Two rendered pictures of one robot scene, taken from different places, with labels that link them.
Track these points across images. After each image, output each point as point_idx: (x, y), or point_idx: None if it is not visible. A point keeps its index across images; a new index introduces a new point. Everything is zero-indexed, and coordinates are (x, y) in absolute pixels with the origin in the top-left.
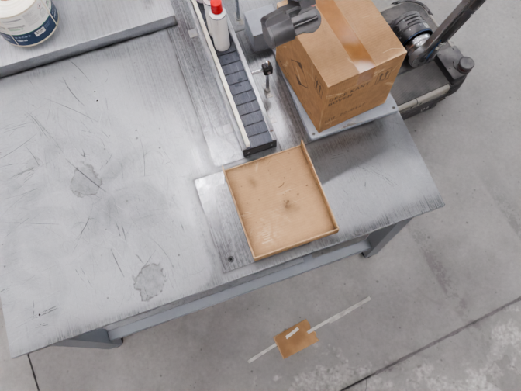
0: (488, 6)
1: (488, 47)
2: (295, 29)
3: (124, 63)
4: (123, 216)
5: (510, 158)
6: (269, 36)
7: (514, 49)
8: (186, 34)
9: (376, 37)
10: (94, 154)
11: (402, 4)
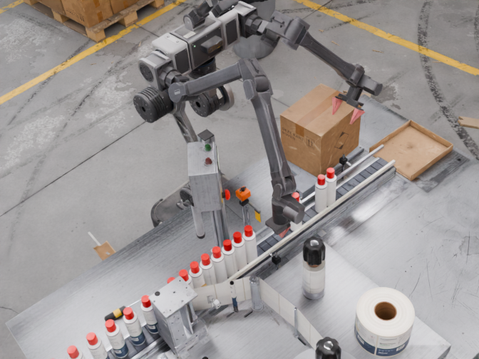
0: (117, 191)
1: (157, 184)
2: (371, 78)
3: (371, 263)
4: (476, 216)
5: (246, 155)
6: (380, 85)
7: (154, 170)
8: (324, 236)
9: (319, 94)
10: (450, 248)
11: (157, 216)
